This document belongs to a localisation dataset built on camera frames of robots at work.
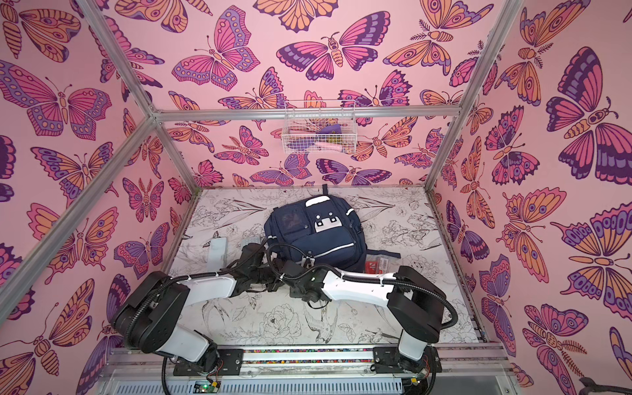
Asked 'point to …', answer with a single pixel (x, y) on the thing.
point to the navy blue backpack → (329, 228)
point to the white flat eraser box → (217, 254)
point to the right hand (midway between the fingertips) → (297, 285)
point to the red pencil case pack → (380, 264)
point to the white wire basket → (320, 127)
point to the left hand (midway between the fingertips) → (300, 273)
